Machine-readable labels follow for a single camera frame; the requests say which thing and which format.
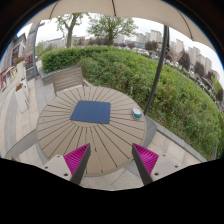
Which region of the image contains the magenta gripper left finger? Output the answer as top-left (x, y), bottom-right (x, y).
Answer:
top-left (64, 144), bottom-right (91, 185)

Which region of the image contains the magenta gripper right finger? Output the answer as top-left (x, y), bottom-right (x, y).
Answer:
top-left (132, 143), bottom-right (159, 185)

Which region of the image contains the white teal computer mouse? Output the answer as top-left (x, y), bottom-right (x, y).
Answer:
top-left (132, 108), bottom-right (142, 119)

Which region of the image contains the blue mouse pad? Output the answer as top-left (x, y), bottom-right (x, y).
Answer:
top-left (70, 100), bottom-right (111, 124)

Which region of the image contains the round slatted wooden table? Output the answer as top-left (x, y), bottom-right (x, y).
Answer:
top-left (37, 86), bottom-right (146, 176)

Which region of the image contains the green hedge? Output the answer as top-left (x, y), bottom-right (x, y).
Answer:
top-left (41, 46), bottom-right (224, 158)

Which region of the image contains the slatted wooden chair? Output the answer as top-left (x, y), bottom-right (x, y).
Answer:
top-left (51, 66), bottom-right (84, 94)

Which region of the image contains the white planter box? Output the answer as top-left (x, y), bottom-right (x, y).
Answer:
top-left (15, 79), bottom-right (29, 112)

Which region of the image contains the black umbrella pole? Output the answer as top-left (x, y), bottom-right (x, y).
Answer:
top-left (144, 26), bottom-right (170, 114)

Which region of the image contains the beige patio umbrella canopy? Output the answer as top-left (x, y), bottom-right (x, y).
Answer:
top-left (28, 0), bottom-right (214, 49)

